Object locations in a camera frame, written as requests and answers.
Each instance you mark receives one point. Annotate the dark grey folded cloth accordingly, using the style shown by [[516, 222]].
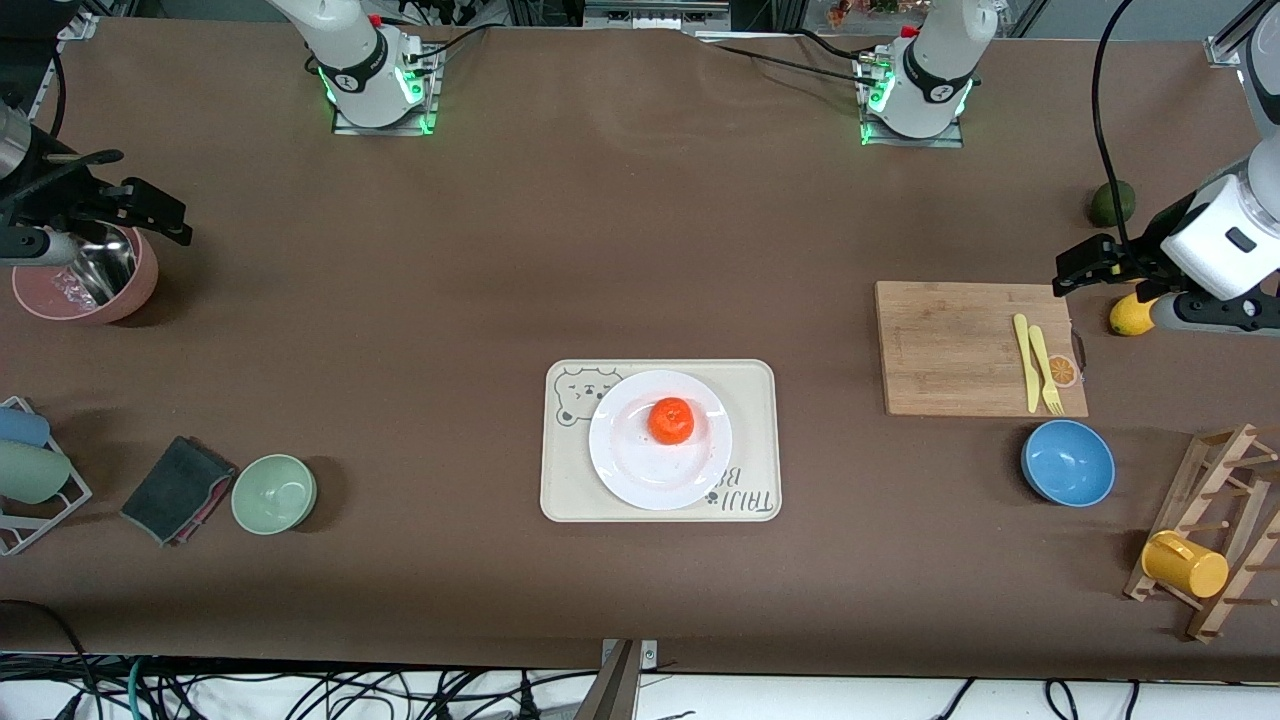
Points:
[[175, 488]]

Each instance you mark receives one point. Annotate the pale green bowl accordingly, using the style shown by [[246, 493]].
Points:
[[273, 494]]

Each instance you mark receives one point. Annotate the yellow plastic mug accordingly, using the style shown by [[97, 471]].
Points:
[[1190, 567]]

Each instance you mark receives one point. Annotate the orange mandarin fruit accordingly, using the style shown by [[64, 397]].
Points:
[[671, 420]]

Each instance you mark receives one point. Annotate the bamboo cutting board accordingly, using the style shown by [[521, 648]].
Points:
[[940, 350]]

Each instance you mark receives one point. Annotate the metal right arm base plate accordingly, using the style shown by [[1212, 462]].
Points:
[[385, 127]]

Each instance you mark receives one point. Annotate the dark metal post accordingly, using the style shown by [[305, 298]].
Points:
[[612, 695]]

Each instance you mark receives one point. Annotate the cream bear print tray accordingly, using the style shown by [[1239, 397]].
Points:
[[755, 420]]

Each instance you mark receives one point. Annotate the dark green avocado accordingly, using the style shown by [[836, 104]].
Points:
[[1112, 204]]

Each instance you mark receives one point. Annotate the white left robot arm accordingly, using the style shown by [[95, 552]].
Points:
[[935, 60]]

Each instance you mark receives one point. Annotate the pink bowl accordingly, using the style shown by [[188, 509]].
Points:
[[135, 285]]

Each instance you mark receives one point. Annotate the white round plate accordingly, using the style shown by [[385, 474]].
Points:
[[650, 470]]

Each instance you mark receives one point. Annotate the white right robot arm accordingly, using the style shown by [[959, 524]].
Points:
[[360, 60]]

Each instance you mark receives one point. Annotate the pale green cup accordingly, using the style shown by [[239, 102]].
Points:
[[30, 472]]

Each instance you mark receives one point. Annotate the yellow plastic knife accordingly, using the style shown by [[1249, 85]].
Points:
[[1026, 360]]

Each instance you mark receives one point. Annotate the metal table edge bracket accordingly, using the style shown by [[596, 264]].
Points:
[[648, 655]]

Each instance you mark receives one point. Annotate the yellow lemon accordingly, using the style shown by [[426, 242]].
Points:
[[1130, 318]]

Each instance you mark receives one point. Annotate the yellow plastic fork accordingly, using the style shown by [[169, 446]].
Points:
[[1046, 375]]

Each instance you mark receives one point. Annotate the blue bowl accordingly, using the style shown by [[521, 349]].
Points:
[[1068, 462]]

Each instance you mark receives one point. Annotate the metal scoop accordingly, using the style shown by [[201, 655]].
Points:
[[105, 275]]

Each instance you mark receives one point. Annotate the toy orange slice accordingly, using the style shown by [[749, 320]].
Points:
[[1063, 372]]

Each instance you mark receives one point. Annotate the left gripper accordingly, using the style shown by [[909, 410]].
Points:
[[1143, 256]]

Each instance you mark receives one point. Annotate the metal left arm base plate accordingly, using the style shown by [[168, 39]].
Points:
[[910, 141]]

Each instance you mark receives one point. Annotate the light blue cup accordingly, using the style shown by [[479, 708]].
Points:
[[22, 427]]

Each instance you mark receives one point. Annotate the wooden peg drying rack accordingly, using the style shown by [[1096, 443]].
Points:
[[1240, 470]]

